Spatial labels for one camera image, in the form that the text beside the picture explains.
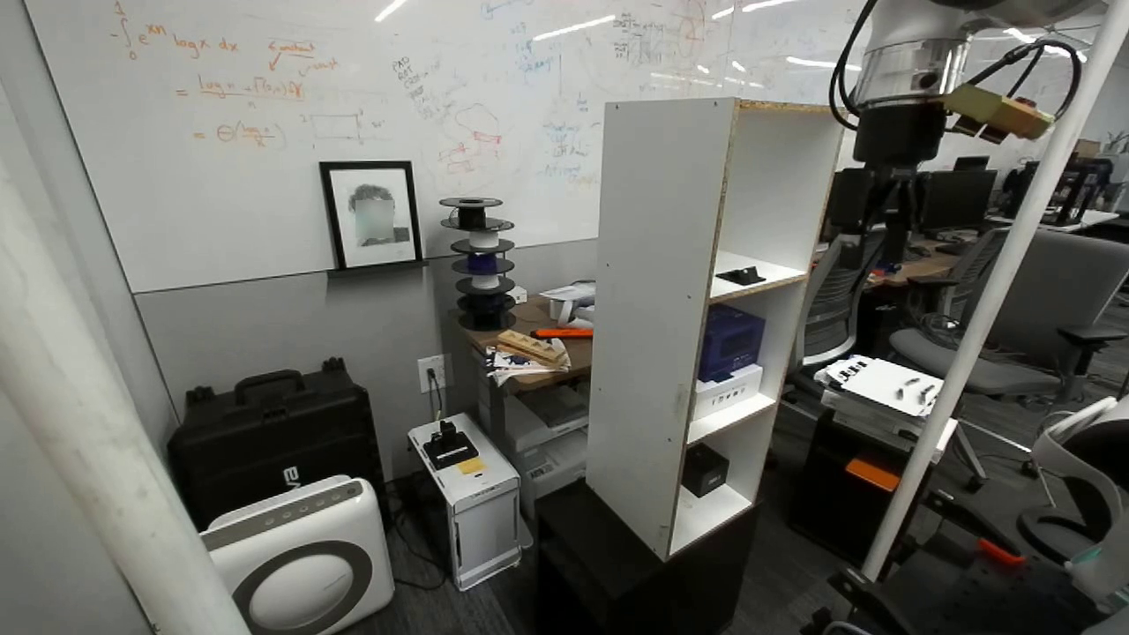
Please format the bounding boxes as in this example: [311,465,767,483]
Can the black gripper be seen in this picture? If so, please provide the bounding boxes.
[849,101,952,275]

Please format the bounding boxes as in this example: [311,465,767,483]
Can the black box-shaped object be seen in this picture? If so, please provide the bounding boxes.
[682,439,735,501]

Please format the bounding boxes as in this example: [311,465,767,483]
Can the white wooden shelf unit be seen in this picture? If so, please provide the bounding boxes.
[584,94,847,564]

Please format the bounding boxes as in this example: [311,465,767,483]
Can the red object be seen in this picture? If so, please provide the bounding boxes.
[975,532,1031,573]

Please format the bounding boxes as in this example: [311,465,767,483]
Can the white cup-like object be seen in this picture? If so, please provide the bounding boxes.
[535,279,601,323]

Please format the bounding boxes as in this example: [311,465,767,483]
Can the dark computer monitor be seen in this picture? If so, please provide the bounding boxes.
[915,165,1007,236]

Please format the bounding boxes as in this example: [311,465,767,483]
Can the dark mesh office chair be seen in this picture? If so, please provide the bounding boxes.
[798,227,873,370]

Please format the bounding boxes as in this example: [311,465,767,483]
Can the thin white slanted pole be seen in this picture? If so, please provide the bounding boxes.
[861,0,1129,584]

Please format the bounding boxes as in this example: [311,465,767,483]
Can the white board with black parts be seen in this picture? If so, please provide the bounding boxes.
[811,348,945,424]

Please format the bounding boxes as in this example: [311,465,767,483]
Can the grey office chair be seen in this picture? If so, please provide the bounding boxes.
[887,227,1129,408]

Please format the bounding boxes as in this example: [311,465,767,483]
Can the blue box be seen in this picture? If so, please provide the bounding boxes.
[694,303,771,383]

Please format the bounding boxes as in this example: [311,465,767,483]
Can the white box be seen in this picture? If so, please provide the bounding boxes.
[693,359,767,426]

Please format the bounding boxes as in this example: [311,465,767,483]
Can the black box with orange label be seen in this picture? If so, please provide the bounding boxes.
[795,406,963,570]

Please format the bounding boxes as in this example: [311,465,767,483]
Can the white and grey chair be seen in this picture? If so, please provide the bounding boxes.
[1012,395,1129,617]

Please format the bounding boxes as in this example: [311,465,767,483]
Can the orange tool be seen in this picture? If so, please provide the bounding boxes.
[532,319,597,344]

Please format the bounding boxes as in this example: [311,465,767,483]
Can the wooden desk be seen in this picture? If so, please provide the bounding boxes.
[454,296,597,398]

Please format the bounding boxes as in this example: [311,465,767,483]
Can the yellow tool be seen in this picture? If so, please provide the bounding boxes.
[495,323,577,370]

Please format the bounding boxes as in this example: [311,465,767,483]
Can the grey drawer cabinet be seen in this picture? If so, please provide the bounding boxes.
[498,377,592,501]

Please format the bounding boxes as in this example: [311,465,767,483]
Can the white papers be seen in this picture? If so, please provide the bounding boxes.
[481,341,547,390]

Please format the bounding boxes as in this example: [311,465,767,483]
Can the grey filament spool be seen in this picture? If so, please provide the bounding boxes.
[448,227,518,258]

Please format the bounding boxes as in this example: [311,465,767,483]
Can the blue filament spool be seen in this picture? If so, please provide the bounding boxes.
[451,245,518,296]

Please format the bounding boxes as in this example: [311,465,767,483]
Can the black full filament spool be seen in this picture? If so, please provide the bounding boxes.
[451,287,518,334]

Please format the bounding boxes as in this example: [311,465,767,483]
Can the black empty filament spool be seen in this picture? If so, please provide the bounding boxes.
[437,194,507,236]

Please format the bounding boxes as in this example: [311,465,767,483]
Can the framed portrait picture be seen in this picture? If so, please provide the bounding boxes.
[318,158,426,279]

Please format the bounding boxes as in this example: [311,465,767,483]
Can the black hard carrying case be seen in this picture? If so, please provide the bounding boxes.
[164,357,388,532]

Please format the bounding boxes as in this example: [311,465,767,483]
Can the whiteboard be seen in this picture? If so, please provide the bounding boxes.
[20,0,880,296]

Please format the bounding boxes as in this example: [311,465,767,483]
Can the white air purifier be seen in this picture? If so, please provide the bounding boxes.
[199,472,398,635]

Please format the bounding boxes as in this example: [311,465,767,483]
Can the thick white pole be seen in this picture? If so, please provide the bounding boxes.
[0,161,255,635]

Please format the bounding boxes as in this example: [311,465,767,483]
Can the yellowish wrist camera box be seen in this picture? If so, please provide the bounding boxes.
[942,82,1060,144]

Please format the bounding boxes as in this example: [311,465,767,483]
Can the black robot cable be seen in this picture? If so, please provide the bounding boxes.
[825,0,882,134]

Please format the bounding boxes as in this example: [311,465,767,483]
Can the black pedestal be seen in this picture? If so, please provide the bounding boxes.
[532,475,762,635]

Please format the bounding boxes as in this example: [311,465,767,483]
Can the white wall outlet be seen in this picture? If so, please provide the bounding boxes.
[414,352,451,398]

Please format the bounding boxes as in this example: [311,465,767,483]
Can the black device with handle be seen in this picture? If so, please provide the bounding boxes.
[421,416,484,472]

